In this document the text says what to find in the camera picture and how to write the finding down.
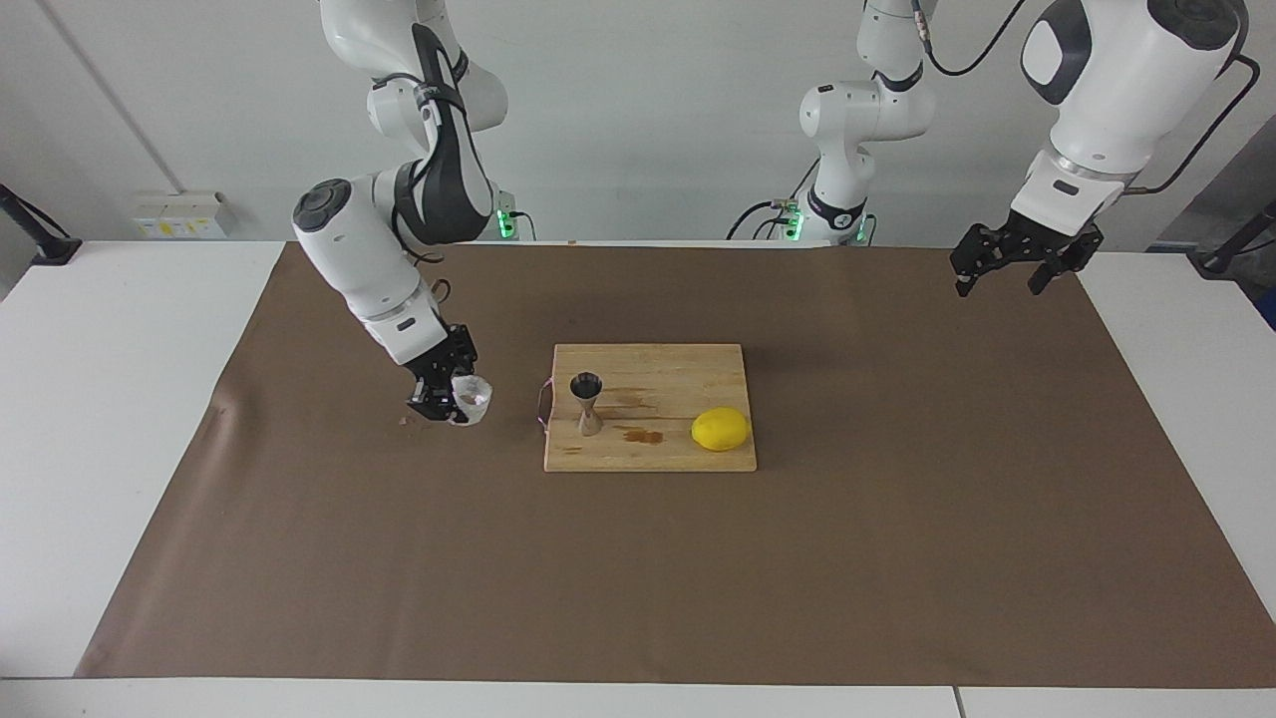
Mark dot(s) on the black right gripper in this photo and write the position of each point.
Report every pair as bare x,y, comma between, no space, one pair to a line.
441,361

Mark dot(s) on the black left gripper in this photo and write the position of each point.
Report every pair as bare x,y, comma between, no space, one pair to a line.
1047,242

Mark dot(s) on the clear glass cup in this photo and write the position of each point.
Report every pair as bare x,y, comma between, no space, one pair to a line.
473,399

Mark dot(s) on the steel double jigger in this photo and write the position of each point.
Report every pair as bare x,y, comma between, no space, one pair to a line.
586,391

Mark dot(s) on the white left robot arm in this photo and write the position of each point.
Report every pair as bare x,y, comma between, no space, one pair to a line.
1116,90

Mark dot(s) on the wooden cutting board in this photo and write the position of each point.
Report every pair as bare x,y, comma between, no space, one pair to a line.
678,379

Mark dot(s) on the brown paper table mat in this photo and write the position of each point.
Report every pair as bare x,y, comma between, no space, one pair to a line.
638,578

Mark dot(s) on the yellow lemon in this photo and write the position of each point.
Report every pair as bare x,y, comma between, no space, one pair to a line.
720,429

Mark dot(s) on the black camera stand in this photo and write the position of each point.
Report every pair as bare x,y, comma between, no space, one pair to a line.
1241,244
40,237

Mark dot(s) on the white wall socket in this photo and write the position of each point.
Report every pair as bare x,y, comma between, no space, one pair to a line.
181,214

